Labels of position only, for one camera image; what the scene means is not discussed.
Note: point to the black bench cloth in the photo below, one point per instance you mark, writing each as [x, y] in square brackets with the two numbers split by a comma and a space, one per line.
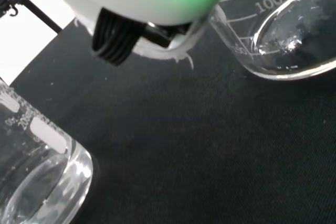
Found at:
[189, 134]

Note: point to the black tripod frame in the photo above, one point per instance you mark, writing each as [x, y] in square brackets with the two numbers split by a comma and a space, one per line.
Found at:
[34, 7]

